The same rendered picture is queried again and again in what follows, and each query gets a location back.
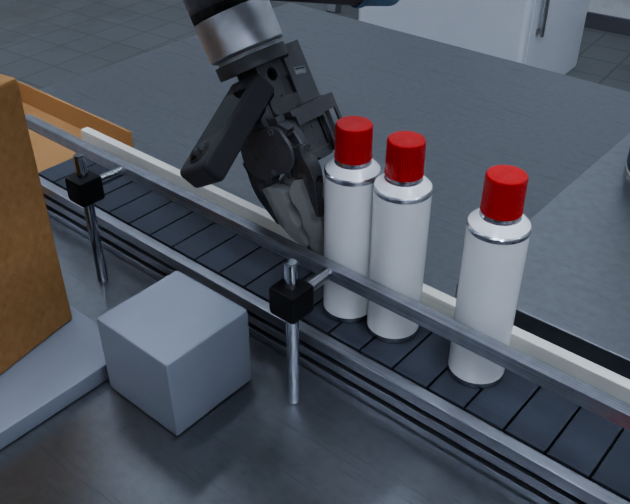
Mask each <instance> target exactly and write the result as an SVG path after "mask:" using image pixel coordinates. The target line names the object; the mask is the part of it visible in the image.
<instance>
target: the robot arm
mask: <svg viewBox="0 0 630 504"><path fill-rule="evenodd" d="M273 1H288V2H304V3H320V4H337V5H350V6H351V7H353V8H362V7H364V6H392V5H395V4H396V3H398V2H399V1H400V0H273ZM183 2H184V5H185V7H186V9H187V12H188V14H189V16H190V18H191V21H192V23H193V25H194V27H195V29H196V32H197V34H198V36H199V39H200V41H201V43H202V45H203V48H204V50H205V52H206V55H207V57H208V59H209V62H210V64H211V65H214V66H216V65H218V66H219V68H218V69H216V70H215V71H216V73H217V75H218V78H219V80H220V82H224V81H226V80H229V79H231V78H233V77H236V76H237V78H238V80H239V82H237V83H234V84H233V85H232V86H231V87H230V89H229V91H228V92H227V94H226V96H225V97H224V99H223V101H222V102H221V104H220V106H219V107H218V109H217V111H216V112H215V114H214V115H213V117H212V119H211V120H210V122H209V124H208V125H207V127H206V129H205V130H204V132H203V134H202V135H201V137H200V139H199V140H198V142H197V144H196V145H195V147H194V148H193V150H192V151H191V153H190V155H189V157H188V158H187V160H186V162H185V163H184V165H183V167H182V168H181V170H180V175H181V176H182V177H183V178H184V179H185V180H186V181H188V182H189V183H190V184H191V185H192V186H194V187H195V188H200V187H204V186H207V185H210V184H214V183H217V182H221V181H223V180H224V178H225V177H226V175H227V173H228V171H229V170H230V168H231V166H232V164H233V163H234V161H235V159H236V157H237V156H238V154H239V152H240V151H241V155H242V158H243V161H244V163H243V166H244V168H245V169H246V171H247V174H248V177H249V180H250V183H251V186H252V188H253V190H254V192H255V194H256V196H257V198H258V199H259V201H260V202H261V204H262V205H263V206H264V208H265V209H266V210H267V211H268V213H269V214H270V215H271V217H272V218H273V219H274V221H275V222H276V223H277V224H279V225H281V227H282V228H283V229H284V230H285V232H286V233H287V234H288V235H289V236H290V237H291V238H292V239H294V240H295V241H296V242H297V243H298V244H299V245H301V246H303V247H306V248H308V249H310V250H312V251H314V252H316V253H318V254H320V255H322V256H324V175H323V173H322V169H321V166H320V163H319V161H318V160H320V159H322V158H324V157H326V156H328V155H330V154H331V153H333V152H334V151H333V150H335V124H334V121H333V119H332V116H331V114H330V111H329V109H330V108H332V107H333V108H334V111H335V113H336V116H337V118H338V120H339V119H340V118H342V116H341V113H340V110H339V108H338V105H337V103H336V100H335V98H334V95H333V93H332V92H329V93H327V94H324V95H320V93H319V91H318V89H317V86H316V84H315V81H314V79H313V76H312V74H311V71H310V69H309V66H308V64H307V61H306V59H305V56H304V54H303V51H302V49H301V46H300V44H299V42H298V39H297V40H294V41H292V42H289V43H287V44H285V43H284V41H281V42H280V41H279V38H281V37H282V35H283V33H282V30H281V28H280V25H279V23H278V20H277V18H276V15H275V13H274V10H273V8H272V5H271V3H270V0H183ZM281 174H284V176H282V177H281V179H280V180H279V178H280V175H281Z"/></svg>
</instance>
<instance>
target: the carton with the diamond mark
mask: <svg viewBox="0 0 630 504"><path fill-rule="evenodd" d="M71 318H72V315H71V311H70V306H69V302H68V298H67V294H66V289H65V285H64V281H63V276H62V272H61V268H60V264H59V259H58V255H57V251H56V246H55V242H54V238H53V234H52V229H51V225H50V221H49V216H48V212H47V208H46V204H45V199H44V195H43V191H42V187H41V182H40V178H39V174H38V169H37V165H36V161H35V157H34V152H33V148H32V144H31V139H30V135H29V131H28V127H27V122H26V118H25V114H24V109H23V105H22V101H21V97H20V92H19V88H18V84H17V80H16V79H15V78H14V77H11V76H7V75H3V74H0V375H1V374H2V373H3V372H5V371H6V370H7V369H8V368H10V367H11V366H12V365H14V364H15V363H16V362H17V361H19V360H20V359H21V358H22V357H24V356H25V355H26V354H27V353H29V352H30V351H31V350H33V349H34V348H35V347H36V346H38V345H39V344H40V343H41V342H43V341H44V340H45V339H47V338H48V337H49V336H50V335H52V334H53V333H54V332H55V331H57V330H58V329H59V328H61V327H62V326H63V325H64V324H66V323H67V322H68V321H69V320H71Z"/></svg>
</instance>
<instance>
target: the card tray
mask: <svg viewBox="0 0 630 504"><path fill-rule="evenodd" d="M17 84H18V88H19V92H20V97H21V101H22V105H23V109H24V114H25V115H27V114H31V115H33V116H35V117H37V118H39V119H41V120H43V121H45V122H47V123H49V124H51V125H53V126H56V127H58V128H60V129H62V130H64V131H66V132H68V133H70V134H72V135H74V136H76V137H78V138H80V139H82V133H81V129H83V128H86V127H89V128H91V129H94V130H96V131H98V132H100V133H102V134H104V135H106V136H109V137H111V138H113V139H115V140H117V141H119V142H121V143H124V144H126V145H128V146H130V147H132V148H134V145H133V138H132V132H131V131H130V130H127V129H125V128H123V127H121V126H118V125H116V124H114V123H112V122H110V121H107V120H105V119H103V118H101V117H98V116H96V115H94V114H92V113H89V112H87V111H85V110H83V109H81V108H78V107H76V106H74V105H72V104H69V103H67V102H65V101H63V100H61V99H58V98H56V97H54V96H52V95H49V94H47V93H45V92H43V91H41V90H38V89H36V88H34V87H32V86H29V85H27V84H25V83H23V82H20V81H17ZM28 131H29V135H30V139H31V144H32V148H33V152H34V157H35V161H36V165H37V169H38V172H41V171H43V170H45V169H48V168H50V167H53V166H55V165H57V164H60V163H62V162H64V161H67V160H69V159H71V158H73V155H74V154H75V153H76V152H74V151H72V150H70V149H68V148H66V147H64V146H62V145H60V144H58V143H56V142H54V141H52V140H50V139H48V138H46V137H44V136H42V135H40V134H38V133H36V132H34V131H32V130H30V129H28ZM82 140H83V139H82Z"/></svg>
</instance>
